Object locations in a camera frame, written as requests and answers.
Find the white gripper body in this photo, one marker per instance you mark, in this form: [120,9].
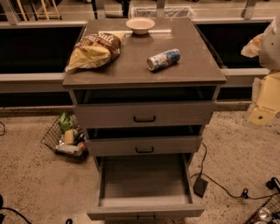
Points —
[270,49]

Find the grey bottom drawer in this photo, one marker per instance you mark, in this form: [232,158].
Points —
[144,188]

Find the grey drawer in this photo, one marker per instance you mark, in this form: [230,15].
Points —
[144,188]
[143,107]
[144,140]

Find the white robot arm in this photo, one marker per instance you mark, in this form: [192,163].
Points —
[266,46]

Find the grey middle drawer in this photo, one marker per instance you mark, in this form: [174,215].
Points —
[144,140]

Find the grey drawer cabinet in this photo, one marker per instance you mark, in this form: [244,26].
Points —
[196,67]

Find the grey top drawer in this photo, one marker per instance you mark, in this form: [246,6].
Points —
[143,107]

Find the blue white can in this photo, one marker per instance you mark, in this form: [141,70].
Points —
[163,59]

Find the black power adapter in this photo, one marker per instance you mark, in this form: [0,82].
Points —
[200,186]

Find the clear plastic bin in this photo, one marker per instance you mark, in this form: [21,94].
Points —
[167,12]

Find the silver can right basket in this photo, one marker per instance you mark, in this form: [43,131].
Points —
[265,214]

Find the white ceramic bowl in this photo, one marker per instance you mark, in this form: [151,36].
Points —
[140,25]

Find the yellow brown chip bag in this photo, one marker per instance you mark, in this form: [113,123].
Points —
[95,50]

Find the silver can in basket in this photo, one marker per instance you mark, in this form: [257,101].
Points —
[69,149]

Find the yellow cheese block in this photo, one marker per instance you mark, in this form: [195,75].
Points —
[69,137]

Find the green leafy bag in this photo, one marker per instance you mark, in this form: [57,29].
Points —
[65,122]

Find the black wire basket right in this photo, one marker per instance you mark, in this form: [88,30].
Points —
[273,204]

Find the black wire basket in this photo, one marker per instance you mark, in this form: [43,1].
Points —
[54,137]
[273,204]

